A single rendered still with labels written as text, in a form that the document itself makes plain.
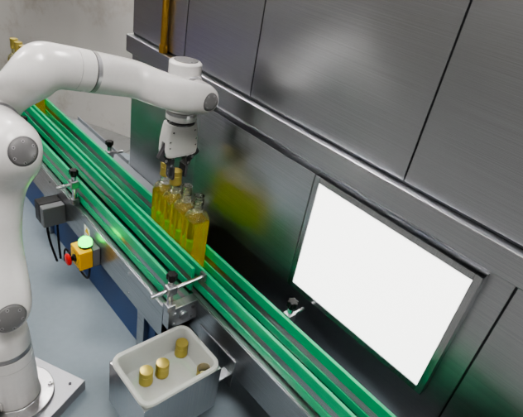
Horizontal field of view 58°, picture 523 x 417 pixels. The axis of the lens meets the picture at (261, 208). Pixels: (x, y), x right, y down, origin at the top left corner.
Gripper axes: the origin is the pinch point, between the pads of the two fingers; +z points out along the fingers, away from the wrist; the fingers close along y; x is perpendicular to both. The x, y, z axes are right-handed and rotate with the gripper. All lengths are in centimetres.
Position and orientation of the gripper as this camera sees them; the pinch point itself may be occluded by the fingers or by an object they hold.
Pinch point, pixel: (176, 170)
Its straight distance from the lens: 136.9
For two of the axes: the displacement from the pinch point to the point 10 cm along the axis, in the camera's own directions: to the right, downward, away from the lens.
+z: -1.7, 8.4, 5.1
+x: 6.5, 4.9, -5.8
